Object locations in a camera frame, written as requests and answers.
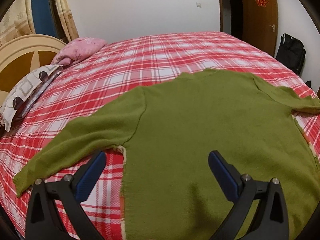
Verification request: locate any brown wooden door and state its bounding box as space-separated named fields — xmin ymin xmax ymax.
xmin=242 ymin=0 xmax=278 ymax=56

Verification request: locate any pink pillow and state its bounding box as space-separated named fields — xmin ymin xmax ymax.
xmin=51 ymin=37 xmax=107 ymax=67

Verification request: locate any black bag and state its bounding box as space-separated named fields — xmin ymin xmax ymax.
xmin=276 ymin=34 xmax=306 ymax=76

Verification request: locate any striped folded blanket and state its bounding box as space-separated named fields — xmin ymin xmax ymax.
xmin=15 ymin=66 xmax=63 ymax=121

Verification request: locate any green knit sweater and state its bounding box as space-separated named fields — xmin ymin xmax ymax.
xmin=14 ymin=69 xmax=319 ymax=239

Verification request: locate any white patterned pillow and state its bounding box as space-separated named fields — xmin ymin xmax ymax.
xmin=1 ymin=64 xmax=63 ymax=132

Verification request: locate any beige floral curtain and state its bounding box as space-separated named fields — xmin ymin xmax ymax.
xmin=1 ymin=0 xmax=79 ymax=46

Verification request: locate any cream brown headboard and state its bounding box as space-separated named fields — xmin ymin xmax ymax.
xmin=0 ymin=34 xmax=66 ymax=103

